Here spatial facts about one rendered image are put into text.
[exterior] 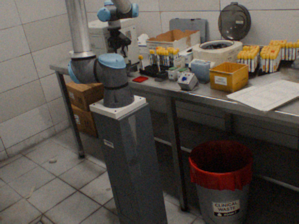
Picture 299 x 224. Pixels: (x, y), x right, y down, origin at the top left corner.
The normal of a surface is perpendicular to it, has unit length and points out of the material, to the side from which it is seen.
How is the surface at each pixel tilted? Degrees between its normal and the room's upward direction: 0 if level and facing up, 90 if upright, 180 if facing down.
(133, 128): 90
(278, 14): 90
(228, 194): 94
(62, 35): 90
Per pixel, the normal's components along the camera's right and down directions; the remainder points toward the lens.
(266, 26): -0.69, 0.40
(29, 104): 0.71, 0.20
